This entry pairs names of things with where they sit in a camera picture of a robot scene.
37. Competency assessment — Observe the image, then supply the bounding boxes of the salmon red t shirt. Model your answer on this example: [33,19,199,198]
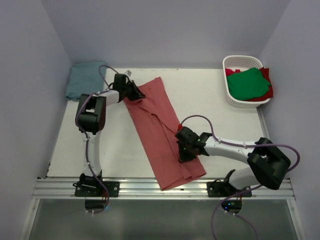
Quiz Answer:
[124,77,206,191]

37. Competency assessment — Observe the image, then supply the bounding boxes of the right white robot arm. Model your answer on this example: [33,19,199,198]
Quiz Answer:
[175,126,291,197]

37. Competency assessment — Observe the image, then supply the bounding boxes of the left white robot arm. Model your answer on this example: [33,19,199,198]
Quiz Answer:
[73,71,146,197]

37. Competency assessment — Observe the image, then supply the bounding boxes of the folded teal t shirt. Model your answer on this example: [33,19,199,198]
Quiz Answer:
[65,62,106,102]

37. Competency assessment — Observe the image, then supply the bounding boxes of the green t shirt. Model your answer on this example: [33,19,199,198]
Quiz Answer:
[226,67,271,101]

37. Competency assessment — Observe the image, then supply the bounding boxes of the white plastic laundry basket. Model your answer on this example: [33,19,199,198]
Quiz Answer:
[222,55,273,108]

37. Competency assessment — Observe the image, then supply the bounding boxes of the dark red t shirt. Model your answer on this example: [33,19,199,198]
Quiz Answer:
[225,67,273,102]

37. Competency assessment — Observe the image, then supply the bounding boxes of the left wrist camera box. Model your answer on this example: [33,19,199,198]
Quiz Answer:
[124,70,132,77]

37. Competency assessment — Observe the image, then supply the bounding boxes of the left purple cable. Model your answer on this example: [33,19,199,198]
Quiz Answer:
[74,65,116,215]

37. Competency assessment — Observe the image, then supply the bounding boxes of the purple cable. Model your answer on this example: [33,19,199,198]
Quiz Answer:
[179,114,301,240]
[74,65,116,215]

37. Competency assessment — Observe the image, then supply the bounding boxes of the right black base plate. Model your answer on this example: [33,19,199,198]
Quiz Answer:
[206,179,252,198]

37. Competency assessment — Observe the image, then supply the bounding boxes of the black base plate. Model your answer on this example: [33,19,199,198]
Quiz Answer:
[72,181,120,198]
[206,179,252,198]

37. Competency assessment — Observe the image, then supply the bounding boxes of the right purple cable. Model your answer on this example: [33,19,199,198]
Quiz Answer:
[179,114,301,240]

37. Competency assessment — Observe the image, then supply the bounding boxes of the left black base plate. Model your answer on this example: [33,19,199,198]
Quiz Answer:
[72,181,120,198]

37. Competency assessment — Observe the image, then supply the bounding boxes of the aluminium frame rail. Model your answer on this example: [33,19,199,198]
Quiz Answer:
[18,142,301,240]

